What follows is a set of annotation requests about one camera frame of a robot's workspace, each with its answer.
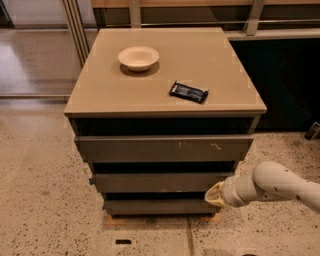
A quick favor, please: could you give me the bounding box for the bottom grey drawer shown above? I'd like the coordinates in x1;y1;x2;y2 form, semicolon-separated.
104;199;220;215

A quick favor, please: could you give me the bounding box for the grey drawer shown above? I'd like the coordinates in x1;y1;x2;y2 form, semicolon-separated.
75;135;253;163
104;199;220;215
90;173;230;193

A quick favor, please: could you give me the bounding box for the middle grey drawer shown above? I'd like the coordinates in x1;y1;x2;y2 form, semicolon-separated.
90;173;230;193

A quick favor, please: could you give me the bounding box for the grey drawer cabinet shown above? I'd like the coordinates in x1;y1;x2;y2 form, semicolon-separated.
64;28;266;202

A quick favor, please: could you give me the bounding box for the top grey drawer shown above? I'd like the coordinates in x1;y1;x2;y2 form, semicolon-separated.
75;135;253;163

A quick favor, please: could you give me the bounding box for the wooden base board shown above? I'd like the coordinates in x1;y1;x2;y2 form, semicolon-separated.
103;213;222;228

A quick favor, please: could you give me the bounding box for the black snack wrapper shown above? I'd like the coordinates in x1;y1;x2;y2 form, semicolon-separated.
169;81;209;104

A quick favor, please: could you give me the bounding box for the white ceramic bowl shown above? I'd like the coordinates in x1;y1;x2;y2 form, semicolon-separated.
118;46;159;72

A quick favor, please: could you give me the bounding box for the metal railing frame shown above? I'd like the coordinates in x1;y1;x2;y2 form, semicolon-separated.
60;0;320;60

